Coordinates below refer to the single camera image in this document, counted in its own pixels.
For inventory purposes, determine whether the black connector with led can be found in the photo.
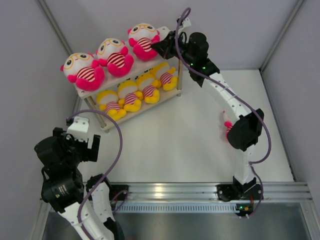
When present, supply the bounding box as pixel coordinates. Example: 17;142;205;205
235;203;254;219

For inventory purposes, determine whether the yellow plush toy on shelf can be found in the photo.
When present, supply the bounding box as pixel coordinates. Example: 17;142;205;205
150;62;178;92

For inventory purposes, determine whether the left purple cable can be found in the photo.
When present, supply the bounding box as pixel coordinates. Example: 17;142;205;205
66;109;130;238

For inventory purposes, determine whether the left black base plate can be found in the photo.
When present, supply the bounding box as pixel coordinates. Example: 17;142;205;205
109;184;131;201

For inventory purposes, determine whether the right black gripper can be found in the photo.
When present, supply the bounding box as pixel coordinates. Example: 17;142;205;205
150;31;194;67

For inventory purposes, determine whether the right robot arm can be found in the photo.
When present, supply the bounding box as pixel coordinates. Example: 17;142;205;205
151;31;264;199

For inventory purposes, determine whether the yellow plush toy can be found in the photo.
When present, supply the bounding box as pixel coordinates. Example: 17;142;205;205
96;90;127;121
117;79;143;113
136;72;160;104
150;62;178;92

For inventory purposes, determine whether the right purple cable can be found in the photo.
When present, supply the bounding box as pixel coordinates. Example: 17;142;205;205
174;7;273;217

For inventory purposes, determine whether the aluminium rail frame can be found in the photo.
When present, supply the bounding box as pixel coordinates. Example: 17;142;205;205
39;181;313;213

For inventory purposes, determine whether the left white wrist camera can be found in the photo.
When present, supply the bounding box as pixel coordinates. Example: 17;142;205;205
66;116;90;143

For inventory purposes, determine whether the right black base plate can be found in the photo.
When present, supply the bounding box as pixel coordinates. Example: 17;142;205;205
216;184;263;202

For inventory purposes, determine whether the white two-tier shelf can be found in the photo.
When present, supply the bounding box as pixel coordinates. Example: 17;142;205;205
76;26;188;134

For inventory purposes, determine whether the pink plush toy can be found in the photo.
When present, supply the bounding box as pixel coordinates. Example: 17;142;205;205
96;38;134;78
60;52;105;92
127;23;160;62
222;111;233;138

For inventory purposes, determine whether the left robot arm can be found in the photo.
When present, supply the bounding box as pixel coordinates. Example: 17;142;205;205
34;127;128;240

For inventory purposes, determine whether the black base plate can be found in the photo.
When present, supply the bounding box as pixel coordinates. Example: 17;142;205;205
109;184;131;201
216;184;263;202

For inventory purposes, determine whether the purple cable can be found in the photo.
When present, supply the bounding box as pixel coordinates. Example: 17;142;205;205
66;109;130;238
174;7;273;217

